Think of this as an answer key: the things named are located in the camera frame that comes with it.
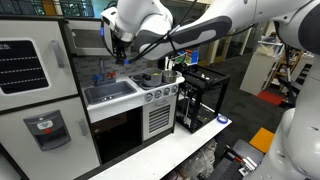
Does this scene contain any grey toy sink basin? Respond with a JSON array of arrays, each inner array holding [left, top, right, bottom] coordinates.
[[84, 81, 136, 105]]

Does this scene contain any white fridge lower door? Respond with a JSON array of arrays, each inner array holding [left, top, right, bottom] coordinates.
[[0, 98, 99, 180]]

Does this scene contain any black frame 3d printer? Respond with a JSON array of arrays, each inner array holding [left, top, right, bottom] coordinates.
[[176, 65, 230, 133]]

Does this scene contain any toy kitchen play set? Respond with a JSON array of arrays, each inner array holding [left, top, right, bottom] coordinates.
[[0, 14, 186, 180]]

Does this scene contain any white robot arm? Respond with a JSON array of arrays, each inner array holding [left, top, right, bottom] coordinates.
[[100, 0, 320, 180]]

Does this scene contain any white fridge door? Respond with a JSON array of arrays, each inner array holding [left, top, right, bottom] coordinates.
[[0, 20, 77, 111], [0, 98, 99, 180]]

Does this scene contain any blue tape roll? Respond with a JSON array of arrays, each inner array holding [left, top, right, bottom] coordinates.
[[217, 115, 228, 124]]

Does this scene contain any grey toy pot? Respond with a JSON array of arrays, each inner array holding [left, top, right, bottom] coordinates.
[[143, 68, 162, 87]]

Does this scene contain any white microwave door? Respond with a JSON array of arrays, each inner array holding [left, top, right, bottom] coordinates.
[[64, 19, 110, 56]]

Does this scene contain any grey toy faucet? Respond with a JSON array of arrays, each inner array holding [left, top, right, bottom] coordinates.
[[93, 58, 116, 87]]

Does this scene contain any red faucet knob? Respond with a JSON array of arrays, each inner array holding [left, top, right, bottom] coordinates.
[[107, 71, 116, 79]]

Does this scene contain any grey water dispenser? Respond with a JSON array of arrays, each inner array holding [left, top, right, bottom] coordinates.
[[23, 110, 71, 151]]

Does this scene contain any silver metal pot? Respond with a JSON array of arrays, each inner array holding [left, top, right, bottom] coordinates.
[[162, 70, 177, 83]]

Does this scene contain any blue faucet knob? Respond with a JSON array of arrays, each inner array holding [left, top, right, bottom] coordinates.
[[92, 75, 101, 82]]

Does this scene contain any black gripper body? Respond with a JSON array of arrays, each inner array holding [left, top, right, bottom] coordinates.
[[112, 33, 130, 64]]

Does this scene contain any white fridge upper door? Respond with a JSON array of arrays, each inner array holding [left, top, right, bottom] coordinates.
[[0, 20, 77, 111]]

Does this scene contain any white oven door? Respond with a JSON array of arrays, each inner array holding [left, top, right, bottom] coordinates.
[[142, 96, 176, 141]]

